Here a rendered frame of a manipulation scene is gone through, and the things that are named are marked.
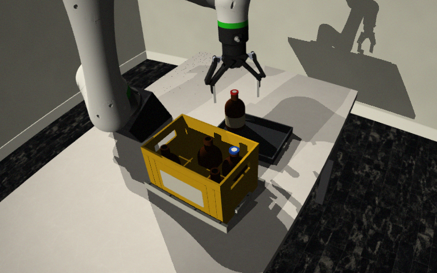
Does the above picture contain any yellow wooden crate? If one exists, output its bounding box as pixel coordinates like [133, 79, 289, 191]
[146, 117, 259, 224]

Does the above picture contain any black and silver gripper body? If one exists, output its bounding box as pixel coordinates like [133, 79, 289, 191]
[222, 43, 248, 69]

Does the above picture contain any brown glass bottle with white label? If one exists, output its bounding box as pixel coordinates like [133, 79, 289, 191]
[222, 146, 248, 181]

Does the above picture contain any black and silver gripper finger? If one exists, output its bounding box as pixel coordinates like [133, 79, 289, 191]
[204, 55, 234, 103]
[238, 51, 266, 97]

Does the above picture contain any grey flat rail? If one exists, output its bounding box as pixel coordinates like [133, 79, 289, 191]
[144, 177, 265, 233]

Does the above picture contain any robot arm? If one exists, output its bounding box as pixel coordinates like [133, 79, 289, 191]
[63, 0, 250, 133]

